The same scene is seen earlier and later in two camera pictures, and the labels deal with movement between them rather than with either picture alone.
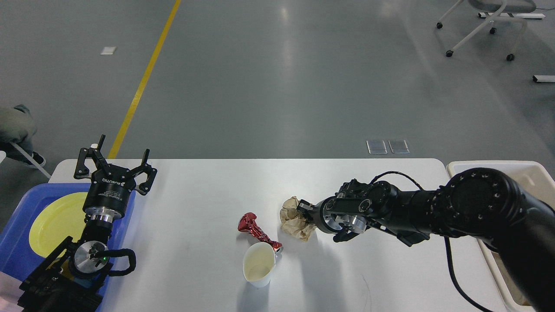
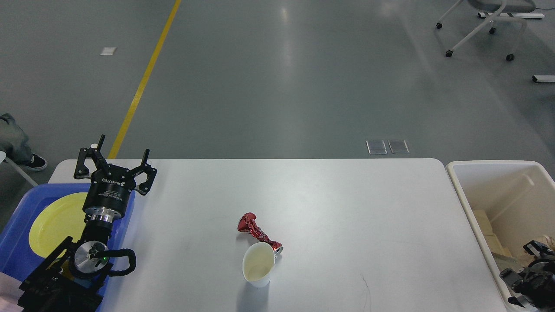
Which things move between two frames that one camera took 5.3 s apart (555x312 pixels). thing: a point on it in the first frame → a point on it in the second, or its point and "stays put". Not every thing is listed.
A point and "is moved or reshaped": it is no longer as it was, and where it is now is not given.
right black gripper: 328,217 → 537,285
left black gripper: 107,197 stays put
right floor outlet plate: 399,146 stays put
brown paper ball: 293,223 is moved or reshaped
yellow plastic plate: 57,222 stays put
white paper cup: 259,264 stays put
